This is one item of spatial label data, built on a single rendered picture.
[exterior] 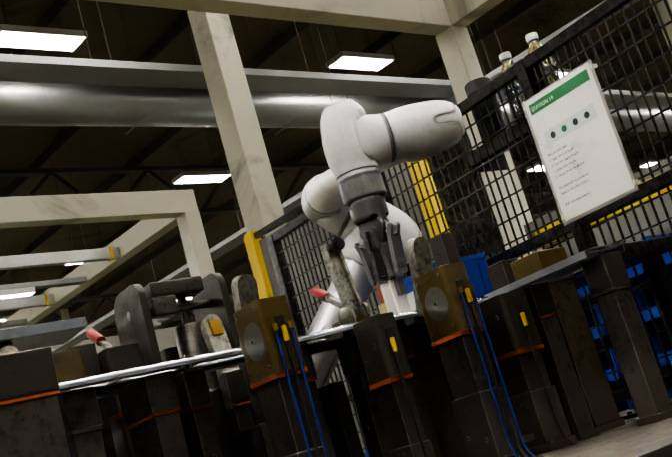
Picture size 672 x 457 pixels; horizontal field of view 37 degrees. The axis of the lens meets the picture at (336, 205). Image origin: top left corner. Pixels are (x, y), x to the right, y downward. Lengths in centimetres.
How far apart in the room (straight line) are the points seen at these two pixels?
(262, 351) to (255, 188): 853
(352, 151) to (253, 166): 818
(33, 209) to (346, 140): 666
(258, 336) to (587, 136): 103
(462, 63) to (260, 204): 384
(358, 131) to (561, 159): 56
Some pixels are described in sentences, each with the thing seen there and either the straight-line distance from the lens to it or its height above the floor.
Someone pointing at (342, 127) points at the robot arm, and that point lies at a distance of 200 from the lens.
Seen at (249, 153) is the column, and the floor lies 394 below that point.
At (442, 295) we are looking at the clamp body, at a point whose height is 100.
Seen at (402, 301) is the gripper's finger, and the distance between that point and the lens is 196.
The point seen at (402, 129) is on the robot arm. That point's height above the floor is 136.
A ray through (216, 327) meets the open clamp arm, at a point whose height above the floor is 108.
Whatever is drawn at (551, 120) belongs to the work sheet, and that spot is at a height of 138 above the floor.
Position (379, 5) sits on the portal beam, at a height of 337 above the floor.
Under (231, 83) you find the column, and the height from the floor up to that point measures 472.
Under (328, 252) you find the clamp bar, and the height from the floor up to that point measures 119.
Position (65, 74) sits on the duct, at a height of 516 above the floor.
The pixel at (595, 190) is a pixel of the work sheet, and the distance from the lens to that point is 230.
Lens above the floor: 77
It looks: 14 degrees up
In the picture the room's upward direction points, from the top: 16 degrees counter-clockwise
